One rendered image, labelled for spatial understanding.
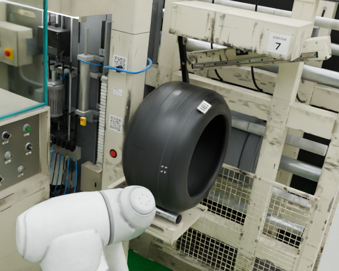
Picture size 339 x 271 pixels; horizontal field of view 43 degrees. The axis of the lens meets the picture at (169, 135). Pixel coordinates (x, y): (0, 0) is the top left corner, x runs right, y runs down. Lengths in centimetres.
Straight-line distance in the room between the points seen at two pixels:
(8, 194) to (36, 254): 115
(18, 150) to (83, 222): 117
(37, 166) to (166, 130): 79
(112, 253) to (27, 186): 95
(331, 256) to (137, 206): 277
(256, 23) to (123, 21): 57
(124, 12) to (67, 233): 117
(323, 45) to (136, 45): 80
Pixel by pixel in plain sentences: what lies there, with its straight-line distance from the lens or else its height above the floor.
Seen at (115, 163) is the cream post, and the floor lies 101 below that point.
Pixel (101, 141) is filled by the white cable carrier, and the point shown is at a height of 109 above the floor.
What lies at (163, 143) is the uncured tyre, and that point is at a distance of 170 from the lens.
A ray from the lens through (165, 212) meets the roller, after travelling 197.
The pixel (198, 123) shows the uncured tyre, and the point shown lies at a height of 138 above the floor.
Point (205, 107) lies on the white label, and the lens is 176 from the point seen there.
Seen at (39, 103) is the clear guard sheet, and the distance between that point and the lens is 207.
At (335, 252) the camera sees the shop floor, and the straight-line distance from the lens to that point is 369.
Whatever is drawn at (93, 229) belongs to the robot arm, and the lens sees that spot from 98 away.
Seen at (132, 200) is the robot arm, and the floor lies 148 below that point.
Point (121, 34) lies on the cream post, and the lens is 193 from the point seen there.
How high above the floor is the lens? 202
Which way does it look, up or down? 24 degrees down
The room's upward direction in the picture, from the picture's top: 7 degrees clockwise
